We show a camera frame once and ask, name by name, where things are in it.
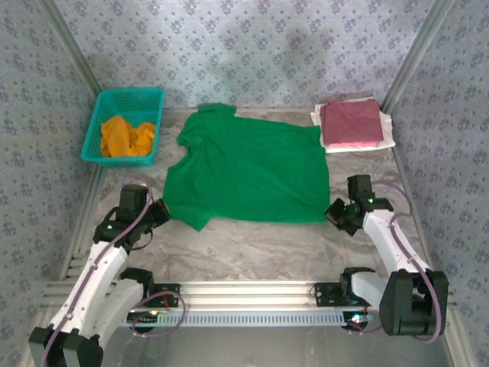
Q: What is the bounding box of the green t-shirt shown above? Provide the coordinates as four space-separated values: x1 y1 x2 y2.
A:
162 103 332 232

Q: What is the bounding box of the orange t-shirt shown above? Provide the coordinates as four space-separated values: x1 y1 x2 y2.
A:
99 115 157 158

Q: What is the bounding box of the maroon folded t-shirt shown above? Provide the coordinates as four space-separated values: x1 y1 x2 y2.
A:
319 99 384 148

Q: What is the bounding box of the white folded t-shirt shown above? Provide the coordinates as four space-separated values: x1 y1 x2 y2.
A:
309 103 397 154

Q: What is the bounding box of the controller board with LED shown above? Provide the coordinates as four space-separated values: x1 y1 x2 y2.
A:
342 311 374 333
127 310 160 333

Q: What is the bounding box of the teal plastic basket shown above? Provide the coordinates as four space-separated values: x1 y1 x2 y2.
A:
79 86 166 169

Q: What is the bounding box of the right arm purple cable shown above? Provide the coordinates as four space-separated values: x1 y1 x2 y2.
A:
345 182 444 341

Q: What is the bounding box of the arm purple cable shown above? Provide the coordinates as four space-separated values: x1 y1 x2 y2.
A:
40 174 187 367
345 182 444 341

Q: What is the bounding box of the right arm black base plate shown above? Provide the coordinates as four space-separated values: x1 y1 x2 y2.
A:
313 282 345 308

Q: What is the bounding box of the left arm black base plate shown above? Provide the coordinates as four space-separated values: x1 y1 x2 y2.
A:
151 282 181 308

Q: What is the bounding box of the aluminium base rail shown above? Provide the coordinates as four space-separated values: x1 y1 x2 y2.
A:
40 280 458 310

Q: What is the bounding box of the perforated grey cable duct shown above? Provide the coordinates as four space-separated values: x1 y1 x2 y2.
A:
121 311 368 328

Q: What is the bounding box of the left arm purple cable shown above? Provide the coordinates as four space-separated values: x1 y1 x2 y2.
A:
40 174 187 367

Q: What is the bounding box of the aluminium frame post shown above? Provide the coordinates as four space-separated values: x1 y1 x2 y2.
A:
381 0 455 112
37 0 102 96

